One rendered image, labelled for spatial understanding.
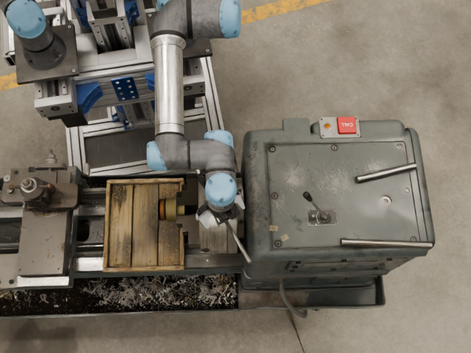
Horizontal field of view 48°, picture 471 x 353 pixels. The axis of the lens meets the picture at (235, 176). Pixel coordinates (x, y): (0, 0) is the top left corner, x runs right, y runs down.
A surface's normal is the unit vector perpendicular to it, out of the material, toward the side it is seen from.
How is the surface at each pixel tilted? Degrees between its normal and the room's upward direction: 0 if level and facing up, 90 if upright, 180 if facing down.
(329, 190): 0
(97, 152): 0
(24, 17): 8
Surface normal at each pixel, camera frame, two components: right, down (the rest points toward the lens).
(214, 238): 0.04, 0.57
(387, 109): 0.02, -0.33
